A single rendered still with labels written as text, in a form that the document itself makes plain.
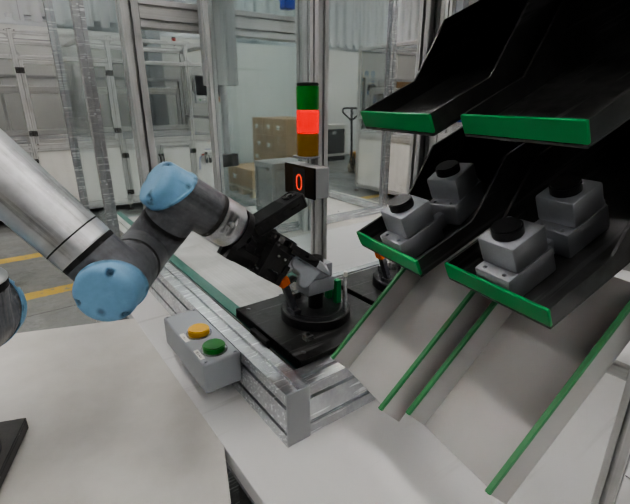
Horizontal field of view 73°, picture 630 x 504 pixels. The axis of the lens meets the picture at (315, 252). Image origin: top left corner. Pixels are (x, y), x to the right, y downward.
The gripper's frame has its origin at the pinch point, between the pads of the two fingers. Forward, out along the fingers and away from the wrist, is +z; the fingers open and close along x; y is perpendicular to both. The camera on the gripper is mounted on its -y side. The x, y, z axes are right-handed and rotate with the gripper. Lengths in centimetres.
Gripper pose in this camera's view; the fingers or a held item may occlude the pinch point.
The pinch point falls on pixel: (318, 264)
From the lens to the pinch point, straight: 84.2
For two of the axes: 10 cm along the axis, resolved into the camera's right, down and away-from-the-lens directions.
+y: -4.9, 8.7, -0.7
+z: 6.5, 4.1, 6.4
